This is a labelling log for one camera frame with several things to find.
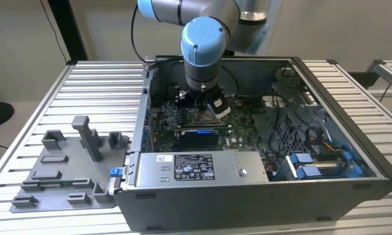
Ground blue data cable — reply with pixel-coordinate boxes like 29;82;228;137
327;139;352;154

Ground CPU socket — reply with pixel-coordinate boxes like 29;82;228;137
188;107;227;126

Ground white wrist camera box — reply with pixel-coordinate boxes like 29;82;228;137
207;94;232;118

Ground blue disk carrier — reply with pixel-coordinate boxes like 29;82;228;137
295;165;322;180
288;152;313;164

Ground black grey PC case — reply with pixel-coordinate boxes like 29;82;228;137
112;55;392;232

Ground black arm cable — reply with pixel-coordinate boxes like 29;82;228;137
131;6;151;63

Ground perforated metal disk cage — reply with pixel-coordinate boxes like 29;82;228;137
251;95;330;157

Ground silver power supply box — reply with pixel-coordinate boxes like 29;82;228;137
133;151;271;186

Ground black graphics card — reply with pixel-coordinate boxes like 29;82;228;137
156;127;232;151

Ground black case fan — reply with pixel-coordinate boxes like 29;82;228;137
164;83;180;99

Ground green RAM stick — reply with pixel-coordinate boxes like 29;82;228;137
21;179;89;187

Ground orange yellow wires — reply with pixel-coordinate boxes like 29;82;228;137
323;138;336;154

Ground thin black wall cable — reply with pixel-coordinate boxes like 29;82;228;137
39;0;69;65

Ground black upright post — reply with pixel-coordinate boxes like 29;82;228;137
47;0;89;62

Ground green motherboard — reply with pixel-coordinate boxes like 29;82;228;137
148;96;269;153

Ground grey parts rack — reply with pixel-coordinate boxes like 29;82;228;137
8;115;132;214

